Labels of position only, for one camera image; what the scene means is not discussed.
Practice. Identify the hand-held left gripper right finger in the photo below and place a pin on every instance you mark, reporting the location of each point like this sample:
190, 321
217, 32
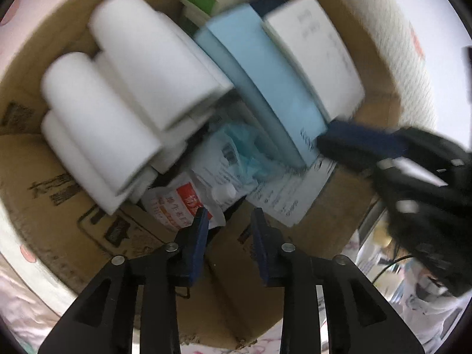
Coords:
260, 245

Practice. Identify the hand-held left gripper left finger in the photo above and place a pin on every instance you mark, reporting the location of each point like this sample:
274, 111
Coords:
197, 245

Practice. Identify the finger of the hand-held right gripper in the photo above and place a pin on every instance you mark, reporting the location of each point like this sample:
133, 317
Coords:
346, 155
368, 138

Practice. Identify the white pouch with red label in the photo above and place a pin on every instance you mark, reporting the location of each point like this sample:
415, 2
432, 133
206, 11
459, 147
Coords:
169, 199

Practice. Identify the light blue mask packet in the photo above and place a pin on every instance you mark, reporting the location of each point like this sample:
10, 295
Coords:
221, 155

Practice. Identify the white cardboard roll tube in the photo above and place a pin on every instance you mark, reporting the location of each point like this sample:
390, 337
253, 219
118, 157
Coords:
96, 118
147, 55
173, 147
70, 166
201, 49

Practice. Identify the light blue box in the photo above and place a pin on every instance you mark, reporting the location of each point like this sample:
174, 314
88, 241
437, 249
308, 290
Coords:
258, 81

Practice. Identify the brown cardboard box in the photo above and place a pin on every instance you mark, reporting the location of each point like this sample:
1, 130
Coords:
48, 206

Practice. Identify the white paper leaflet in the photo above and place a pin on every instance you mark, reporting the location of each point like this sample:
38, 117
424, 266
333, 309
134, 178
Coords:
287, 199

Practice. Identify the dark blue box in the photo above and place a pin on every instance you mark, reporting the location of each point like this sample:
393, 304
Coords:
269, 3

